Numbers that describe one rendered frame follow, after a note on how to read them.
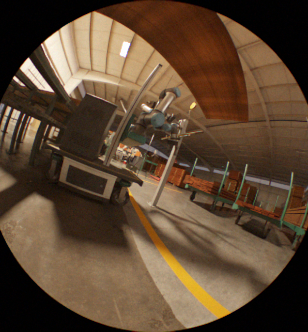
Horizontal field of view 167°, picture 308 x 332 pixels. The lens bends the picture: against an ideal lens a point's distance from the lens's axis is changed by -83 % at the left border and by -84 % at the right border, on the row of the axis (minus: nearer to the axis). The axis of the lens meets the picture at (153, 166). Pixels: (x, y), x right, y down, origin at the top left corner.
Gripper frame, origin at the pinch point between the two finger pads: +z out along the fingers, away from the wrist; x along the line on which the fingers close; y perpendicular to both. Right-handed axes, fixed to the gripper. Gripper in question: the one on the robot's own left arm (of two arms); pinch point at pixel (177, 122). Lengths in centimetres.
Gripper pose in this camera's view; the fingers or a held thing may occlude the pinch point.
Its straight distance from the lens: 152.3
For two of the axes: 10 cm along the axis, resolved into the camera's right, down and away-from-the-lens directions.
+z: 8.4, 3.5, 4.2
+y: 1.2, -8.7, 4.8
